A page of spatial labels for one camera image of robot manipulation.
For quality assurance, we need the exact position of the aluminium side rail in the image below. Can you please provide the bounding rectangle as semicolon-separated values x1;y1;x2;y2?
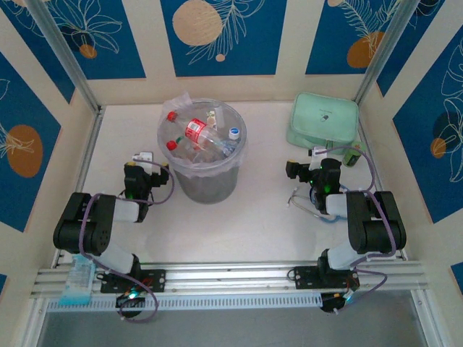
357;103;408;260
54;108;106;268

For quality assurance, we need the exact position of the grey translucent round bin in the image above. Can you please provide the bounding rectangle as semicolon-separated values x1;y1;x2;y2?
156;99;249;205

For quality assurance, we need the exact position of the clear bottle red cap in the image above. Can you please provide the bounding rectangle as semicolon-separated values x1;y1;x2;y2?
165;110;187;133

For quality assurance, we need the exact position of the mint green zip pouch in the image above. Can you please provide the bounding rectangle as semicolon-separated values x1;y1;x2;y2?
286;92;360;155

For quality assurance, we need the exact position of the black base controller with LED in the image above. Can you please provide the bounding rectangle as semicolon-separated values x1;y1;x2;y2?
114;291;146;320
320;285;359;314

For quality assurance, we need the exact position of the small green can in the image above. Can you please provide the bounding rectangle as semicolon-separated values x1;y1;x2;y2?
342;141;366;168

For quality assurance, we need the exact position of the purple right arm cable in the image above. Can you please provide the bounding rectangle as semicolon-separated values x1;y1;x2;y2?
323;145;396;312

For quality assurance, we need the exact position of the light blue tissue packet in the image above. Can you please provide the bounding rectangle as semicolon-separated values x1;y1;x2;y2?
59;254;95;307

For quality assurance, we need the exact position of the white slotted cable duct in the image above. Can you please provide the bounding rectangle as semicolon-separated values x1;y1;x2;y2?
46;292;323;312

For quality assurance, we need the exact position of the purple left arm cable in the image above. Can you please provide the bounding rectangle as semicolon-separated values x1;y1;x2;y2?
77;160;177;325

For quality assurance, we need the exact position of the clear bottle red white label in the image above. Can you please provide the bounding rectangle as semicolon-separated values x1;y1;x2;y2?
184;117;232;158

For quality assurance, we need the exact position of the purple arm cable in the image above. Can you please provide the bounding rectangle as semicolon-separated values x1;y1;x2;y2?
77;160;177;325
323;145;396;312

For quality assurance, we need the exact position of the white-capped bottle blue label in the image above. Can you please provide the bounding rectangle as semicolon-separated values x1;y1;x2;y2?
226;125;244;155

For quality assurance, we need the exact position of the aluminium frame post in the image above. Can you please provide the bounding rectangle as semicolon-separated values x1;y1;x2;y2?
354;0;422;106
27;0;102;113

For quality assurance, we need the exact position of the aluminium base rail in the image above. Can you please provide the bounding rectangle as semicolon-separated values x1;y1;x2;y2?
30;259;430;301

